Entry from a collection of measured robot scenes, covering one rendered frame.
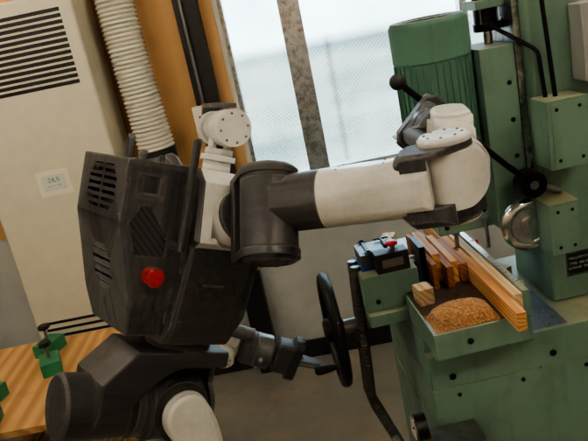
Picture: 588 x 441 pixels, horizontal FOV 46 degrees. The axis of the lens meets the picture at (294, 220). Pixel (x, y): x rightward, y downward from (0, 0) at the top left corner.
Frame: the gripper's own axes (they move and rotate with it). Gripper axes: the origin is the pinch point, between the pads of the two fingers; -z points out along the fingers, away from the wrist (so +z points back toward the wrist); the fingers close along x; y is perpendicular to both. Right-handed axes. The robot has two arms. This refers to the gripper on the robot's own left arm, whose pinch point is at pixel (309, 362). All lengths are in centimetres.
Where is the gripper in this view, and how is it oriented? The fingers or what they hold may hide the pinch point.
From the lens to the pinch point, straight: 184.9
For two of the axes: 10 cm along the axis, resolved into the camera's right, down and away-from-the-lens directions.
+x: 3.3, -8.6, -3.8
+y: -0.6, -4.2, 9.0
